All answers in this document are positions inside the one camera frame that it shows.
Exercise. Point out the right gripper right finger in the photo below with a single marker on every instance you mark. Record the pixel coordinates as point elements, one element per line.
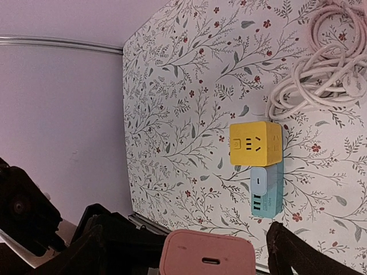
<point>288,254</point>

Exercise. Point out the yellow cube socket adapter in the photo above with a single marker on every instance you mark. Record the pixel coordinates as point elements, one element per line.
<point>256,144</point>

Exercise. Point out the floral table mat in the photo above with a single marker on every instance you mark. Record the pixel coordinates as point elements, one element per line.
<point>195,68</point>

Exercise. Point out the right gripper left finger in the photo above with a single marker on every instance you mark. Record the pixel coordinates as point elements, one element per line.
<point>88,255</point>

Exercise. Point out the pink charger cube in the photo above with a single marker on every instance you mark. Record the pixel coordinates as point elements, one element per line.
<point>193,252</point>

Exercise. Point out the teal power strip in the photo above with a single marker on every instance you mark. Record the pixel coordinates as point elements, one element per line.
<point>271,204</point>

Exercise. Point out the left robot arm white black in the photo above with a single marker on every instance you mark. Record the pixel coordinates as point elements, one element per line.
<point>27,215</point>

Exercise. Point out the aluminium front rail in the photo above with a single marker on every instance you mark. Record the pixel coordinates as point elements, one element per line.
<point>142,222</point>

